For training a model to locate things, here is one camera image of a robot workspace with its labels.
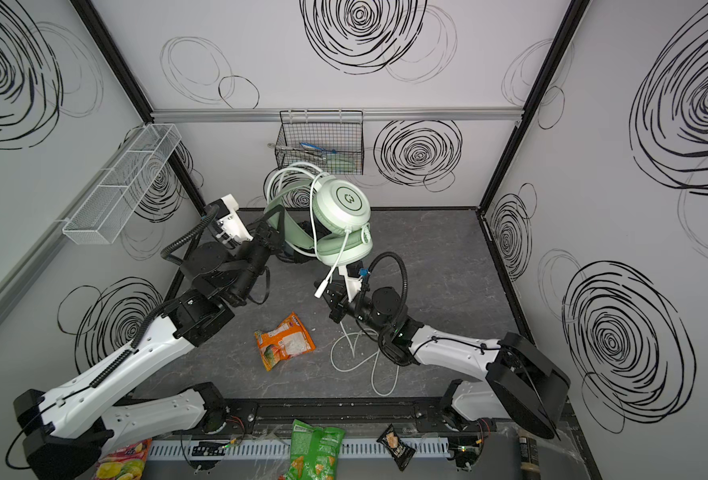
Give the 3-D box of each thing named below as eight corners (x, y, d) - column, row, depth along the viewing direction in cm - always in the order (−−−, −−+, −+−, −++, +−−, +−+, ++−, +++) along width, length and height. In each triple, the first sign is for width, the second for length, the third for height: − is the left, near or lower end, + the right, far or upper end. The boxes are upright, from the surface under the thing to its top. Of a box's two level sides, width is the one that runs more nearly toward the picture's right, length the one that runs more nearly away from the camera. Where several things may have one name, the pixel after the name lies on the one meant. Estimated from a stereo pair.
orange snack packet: (268, 373, 82) (265, 369, 78) (257, 338, 88) (253, 332, 85) (315, 348, 86) (313, 343, 83) (300, 316, 92) (298, 310, 89)
